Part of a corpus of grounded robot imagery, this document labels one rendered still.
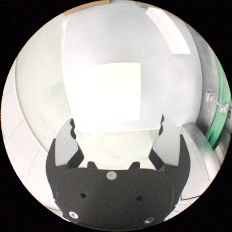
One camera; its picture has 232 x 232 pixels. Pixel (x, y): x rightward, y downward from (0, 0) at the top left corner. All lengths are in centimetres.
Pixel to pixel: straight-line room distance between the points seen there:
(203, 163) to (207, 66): 44
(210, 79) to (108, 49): 48
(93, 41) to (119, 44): 9
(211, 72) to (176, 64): 23
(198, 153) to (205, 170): 10
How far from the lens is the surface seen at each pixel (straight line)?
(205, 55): 51
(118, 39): 31
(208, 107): 53
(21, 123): 319
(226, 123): 72
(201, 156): 42
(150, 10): 41
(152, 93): 31
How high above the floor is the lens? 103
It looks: 60 degrees down
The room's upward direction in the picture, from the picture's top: 178 degrees counter-clockwise
